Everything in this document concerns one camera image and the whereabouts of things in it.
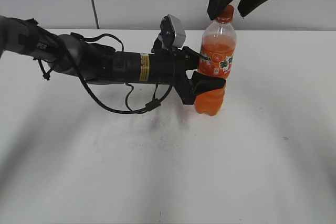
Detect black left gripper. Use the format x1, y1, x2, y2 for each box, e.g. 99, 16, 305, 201
151, 39, 226, 105

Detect orange bottle cap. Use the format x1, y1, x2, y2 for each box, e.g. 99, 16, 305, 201
215, 4, 234, 24

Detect orange soda bottle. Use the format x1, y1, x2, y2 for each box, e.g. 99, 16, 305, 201
194, 18, 237, 116

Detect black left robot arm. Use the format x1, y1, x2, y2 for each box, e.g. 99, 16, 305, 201
1, 15, 226, 105

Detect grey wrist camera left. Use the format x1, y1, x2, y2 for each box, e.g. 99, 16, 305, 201
159, 14, 186, 49

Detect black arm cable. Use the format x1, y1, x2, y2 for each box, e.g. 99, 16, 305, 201
33, 32, 176, 114

